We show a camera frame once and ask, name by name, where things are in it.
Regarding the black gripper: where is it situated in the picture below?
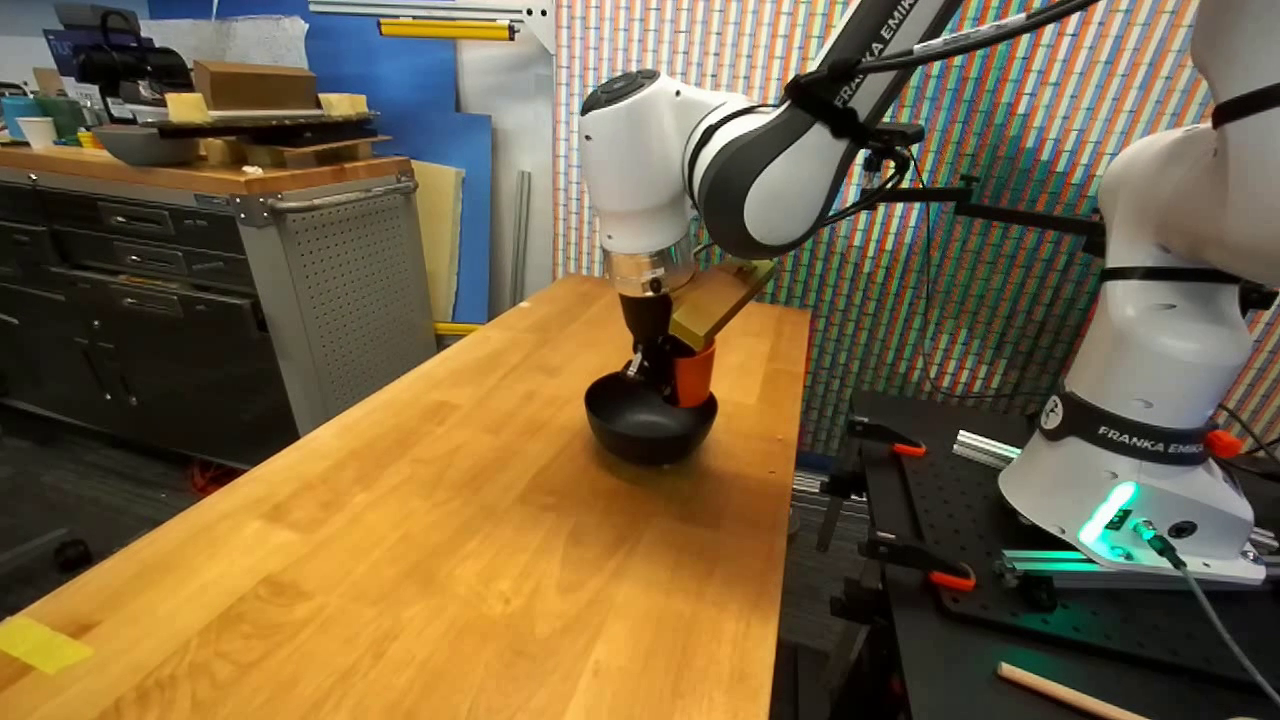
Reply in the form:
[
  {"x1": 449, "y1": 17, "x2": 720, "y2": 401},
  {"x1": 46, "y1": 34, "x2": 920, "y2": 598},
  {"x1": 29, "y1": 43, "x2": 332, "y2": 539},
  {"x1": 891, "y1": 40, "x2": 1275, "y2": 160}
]
[{"x1": 615, "y1": 290, "x2": 685, "y2": 403}]

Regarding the orange plastic cup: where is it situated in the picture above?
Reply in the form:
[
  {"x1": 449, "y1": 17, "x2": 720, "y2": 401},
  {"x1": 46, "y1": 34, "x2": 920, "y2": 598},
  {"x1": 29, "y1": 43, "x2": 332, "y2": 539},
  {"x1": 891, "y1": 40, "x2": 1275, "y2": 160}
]
[{"x1": 669, "y1": 339, "x2": 720, "y2": 414}]

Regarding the black bowl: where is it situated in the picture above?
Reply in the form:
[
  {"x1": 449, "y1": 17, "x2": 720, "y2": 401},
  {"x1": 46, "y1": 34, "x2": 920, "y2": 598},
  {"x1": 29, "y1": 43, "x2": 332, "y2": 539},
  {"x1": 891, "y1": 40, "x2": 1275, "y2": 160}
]
[{"x1": 581, "y1": 370, "x2": 724, "y2": 472}]

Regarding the beige leaning board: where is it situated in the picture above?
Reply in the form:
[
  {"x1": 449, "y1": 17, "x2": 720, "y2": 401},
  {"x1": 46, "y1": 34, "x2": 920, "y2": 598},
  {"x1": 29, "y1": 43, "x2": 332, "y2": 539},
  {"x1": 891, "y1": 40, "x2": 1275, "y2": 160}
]
[{"x1": 408, "y1": 157, "x2": 467, "y2": 328}]

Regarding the grey perforated metal panel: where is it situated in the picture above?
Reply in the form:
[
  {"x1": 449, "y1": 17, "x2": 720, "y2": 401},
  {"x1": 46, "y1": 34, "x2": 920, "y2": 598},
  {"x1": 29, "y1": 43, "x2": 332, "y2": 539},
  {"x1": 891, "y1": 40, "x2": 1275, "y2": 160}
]
[{"x1": 231, "y1": 179, "x2": 441, "y2": 438}]

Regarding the blue board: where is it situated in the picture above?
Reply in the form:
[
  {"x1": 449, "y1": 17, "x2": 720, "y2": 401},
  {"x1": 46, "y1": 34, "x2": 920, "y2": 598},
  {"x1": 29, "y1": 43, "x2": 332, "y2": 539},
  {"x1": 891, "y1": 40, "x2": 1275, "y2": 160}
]
[{"x1": 301, "y1": 13, "x2": 501, "y2": 326}]

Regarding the black breadboard robot table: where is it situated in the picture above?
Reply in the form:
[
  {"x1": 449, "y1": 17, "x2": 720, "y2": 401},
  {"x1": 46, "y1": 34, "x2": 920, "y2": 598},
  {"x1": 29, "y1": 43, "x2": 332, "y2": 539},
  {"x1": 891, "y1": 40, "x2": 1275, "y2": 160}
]
[{"x1": 834, "y1": 388, "x2": 1280, "y2": 720}]

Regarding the yellow level bar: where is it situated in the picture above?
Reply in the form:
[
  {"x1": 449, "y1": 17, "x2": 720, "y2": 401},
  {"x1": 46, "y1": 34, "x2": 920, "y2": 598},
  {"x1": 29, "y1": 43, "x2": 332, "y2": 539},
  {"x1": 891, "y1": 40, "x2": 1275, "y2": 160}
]
[{"x1": 375, "y1": 17, "x2": 520, "y2": 43}]

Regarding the wooden box on cabinet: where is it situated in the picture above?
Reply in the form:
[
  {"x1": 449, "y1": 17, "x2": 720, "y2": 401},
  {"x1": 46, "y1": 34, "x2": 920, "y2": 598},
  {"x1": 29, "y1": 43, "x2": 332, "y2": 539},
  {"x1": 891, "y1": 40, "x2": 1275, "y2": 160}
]
[{"x1": 191, "y1": 60, "x2": 323, "y2": 118}]

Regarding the wooden stick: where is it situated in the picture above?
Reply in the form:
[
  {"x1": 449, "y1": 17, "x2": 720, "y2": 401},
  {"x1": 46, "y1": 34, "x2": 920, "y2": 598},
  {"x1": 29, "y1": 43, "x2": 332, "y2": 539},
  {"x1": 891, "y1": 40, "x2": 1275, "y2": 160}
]
[{"x1": 995, "y1": 661, "x2": 1152, "y2": 720}]

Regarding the black tool cabinet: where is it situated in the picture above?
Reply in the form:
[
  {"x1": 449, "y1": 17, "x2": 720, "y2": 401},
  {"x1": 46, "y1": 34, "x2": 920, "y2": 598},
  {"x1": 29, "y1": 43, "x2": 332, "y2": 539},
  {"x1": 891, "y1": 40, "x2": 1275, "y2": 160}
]
[{"x1": 0, "y1": 147, "x2": 419, "y2": 472}]

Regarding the black device on cabinet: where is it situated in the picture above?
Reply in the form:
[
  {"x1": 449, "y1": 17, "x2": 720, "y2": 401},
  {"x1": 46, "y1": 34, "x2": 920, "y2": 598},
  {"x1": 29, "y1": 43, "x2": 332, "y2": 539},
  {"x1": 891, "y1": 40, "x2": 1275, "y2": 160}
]
[{"x1": 38, "y1": 0, "x2": 201, "y2": 113}]

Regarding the yellow tape patch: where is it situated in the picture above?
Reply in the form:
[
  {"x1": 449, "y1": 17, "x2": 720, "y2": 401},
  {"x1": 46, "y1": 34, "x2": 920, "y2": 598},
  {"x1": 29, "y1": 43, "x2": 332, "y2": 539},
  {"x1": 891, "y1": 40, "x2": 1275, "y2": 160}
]
[{"x1": 0, "y1": 614, "x2": 98, "y2": 680}]

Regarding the yellowish wrist camera box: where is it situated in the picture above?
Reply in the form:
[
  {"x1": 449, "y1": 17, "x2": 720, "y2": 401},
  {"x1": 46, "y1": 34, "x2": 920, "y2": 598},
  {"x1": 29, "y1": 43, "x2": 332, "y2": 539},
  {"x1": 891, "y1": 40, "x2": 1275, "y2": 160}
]
[{"x1": 662, "y1": 257, "x2": 779, "y2": 353}]

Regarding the black clamp with orange handle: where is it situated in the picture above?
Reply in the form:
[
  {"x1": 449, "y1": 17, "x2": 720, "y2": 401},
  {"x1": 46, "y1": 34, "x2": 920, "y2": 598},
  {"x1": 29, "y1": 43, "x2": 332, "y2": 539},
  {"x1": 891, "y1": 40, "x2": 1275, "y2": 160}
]
[
  {"x1": 861, "y1": 527, "x2": 979, "y2": 601},
  {"x1": 842, "y1": 414, "x2": 932, "y2": 466}
]

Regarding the black camera on mount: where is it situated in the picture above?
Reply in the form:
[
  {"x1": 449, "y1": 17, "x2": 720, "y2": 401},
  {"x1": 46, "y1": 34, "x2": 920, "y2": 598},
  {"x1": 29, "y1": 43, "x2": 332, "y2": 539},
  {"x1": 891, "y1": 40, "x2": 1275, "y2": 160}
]
[{"x1": 861, "y1": 119, "x2": 926, "y2": 179}]

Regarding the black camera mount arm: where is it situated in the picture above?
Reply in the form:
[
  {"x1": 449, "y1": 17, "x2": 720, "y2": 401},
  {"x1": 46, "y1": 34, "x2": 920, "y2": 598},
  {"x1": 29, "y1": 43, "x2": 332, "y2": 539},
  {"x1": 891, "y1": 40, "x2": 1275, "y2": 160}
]
[{"x1": 853, "y1": 172, "x2": 1121, "y2": 264}]

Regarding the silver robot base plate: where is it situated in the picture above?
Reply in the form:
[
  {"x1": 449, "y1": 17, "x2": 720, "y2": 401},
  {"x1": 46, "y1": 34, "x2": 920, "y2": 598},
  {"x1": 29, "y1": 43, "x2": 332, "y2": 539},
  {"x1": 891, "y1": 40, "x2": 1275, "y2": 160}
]
[{"x1": 1000, "y1": 524, "x2": 1271, "y2": 598}]

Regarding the grey cable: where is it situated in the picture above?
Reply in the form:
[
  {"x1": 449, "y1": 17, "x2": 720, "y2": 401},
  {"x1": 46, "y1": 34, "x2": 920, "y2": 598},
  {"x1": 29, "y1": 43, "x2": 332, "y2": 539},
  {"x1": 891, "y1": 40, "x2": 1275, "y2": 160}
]
[{"x1": 1131, "y1": 513, "x2": 1280, "y2": 710}]

